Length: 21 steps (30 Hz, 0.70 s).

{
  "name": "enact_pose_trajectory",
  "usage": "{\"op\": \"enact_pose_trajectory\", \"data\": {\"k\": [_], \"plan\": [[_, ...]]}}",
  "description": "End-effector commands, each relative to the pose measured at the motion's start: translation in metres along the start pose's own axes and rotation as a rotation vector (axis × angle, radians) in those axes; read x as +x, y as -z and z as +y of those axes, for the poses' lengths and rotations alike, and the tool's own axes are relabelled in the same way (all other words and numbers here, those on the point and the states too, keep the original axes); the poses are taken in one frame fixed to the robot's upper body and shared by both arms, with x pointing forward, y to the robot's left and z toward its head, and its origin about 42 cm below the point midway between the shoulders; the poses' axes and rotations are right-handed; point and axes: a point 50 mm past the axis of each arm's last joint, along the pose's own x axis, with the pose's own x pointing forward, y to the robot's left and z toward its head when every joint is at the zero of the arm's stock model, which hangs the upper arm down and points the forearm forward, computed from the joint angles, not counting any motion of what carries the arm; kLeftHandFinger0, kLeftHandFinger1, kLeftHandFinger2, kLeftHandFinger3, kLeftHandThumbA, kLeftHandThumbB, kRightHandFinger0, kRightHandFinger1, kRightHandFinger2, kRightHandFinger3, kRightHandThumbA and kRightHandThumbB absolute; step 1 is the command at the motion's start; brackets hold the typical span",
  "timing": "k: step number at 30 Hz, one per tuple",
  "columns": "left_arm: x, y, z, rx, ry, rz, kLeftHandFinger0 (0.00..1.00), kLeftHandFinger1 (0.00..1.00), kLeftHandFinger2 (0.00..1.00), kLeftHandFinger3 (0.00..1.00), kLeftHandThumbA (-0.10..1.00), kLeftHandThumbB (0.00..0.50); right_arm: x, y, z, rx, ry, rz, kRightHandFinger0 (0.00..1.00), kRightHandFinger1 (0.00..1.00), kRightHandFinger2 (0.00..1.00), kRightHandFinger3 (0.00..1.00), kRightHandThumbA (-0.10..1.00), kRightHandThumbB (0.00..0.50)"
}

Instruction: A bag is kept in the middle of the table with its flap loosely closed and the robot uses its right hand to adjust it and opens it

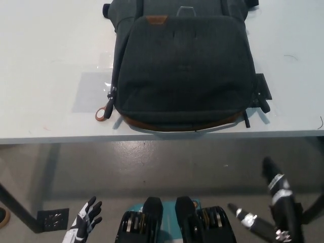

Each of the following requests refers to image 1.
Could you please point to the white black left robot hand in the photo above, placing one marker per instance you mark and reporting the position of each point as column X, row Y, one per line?
column 82, row 224

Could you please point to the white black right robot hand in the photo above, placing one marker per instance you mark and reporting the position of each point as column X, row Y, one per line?
column 284, row 210

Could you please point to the dark grey backpack brown trim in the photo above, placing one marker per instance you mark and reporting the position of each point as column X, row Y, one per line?
column 182, row 83

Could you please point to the black patterned floor patch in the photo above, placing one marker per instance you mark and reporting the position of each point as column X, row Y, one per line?
column 54, row 219

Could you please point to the black metal table leg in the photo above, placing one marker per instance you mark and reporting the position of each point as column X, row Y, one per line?
column 22, row 210
column 314, row 207

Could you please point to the dark shoe tan sole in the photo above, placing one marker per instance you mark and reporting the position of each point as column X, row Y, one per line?
column 3, row 217

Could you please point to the black tape patch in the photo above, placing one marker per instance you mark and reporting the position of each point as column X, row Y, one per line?
column 263, row 87

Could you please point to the clear plastic sheet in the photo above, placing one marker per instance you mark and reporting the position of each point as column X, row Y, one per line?
column 95, row 86

